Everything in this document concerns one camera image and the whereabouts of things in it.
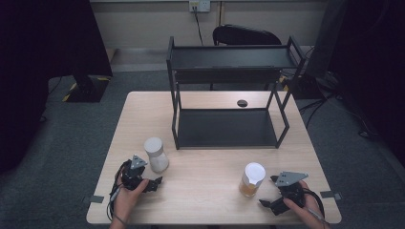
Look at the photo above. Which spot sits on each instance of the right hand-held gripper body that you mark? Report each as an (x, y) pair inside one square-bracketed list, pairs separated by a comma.
[(291, 189)]

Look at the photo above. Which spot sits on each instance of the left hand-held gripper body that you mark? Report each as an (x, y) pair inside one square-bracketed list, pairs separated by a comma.
[(131, 176)]

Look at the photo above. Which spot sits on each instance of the glass jar of orange powder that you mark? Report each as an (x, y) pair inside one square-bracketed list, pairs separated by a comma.
[(251, 181)]

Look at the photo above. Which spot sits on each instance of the glass jar of white powder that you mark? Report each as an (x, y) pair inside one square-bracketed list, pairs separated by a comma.
[(156, 156)]

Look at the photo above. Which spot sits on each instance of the black metal two-tier rack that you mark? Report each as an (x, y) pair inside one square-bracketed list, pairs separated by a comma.
[(226, 127)]

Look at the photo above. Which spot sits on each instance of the person's left hand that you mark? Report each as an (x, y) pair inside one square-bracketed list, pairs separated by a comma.
[(125, 202)]

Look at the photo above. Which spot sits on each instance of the person's right hand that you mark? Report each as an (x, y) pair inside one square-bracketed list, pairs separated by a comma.
[(310, 211)]

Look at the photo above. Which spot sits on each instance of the grey tape strip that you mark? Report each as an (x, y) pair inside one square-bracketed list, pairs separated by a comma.
[(95, 199), (330, 194)]

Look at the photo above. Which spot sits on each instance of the black table grommet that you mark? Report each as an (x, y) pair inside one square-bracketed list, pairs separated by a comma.
[(242, 103)]

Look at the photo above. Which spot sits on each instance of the black stand base striped tape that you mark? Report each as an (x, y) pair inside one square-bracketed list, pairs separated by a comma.
[(87, 89)]

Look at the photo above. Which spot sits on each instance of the dark curtain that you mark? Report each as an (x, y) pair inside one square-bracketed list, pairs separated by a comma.
[(375, 63), (38, 63)]

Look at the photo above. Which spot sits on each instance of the black office chair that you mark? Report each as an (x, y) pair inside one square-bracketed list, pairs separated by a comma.
[(245, 35)]

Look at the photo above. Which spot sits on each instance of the dark grey upright panel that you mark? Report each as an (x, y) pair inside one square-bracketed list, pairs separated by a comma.
[(328, 38)]

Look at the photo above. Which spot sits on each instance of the white wall socket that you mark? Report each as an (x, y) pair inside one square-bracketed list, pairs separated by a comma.
[(199, 5)]

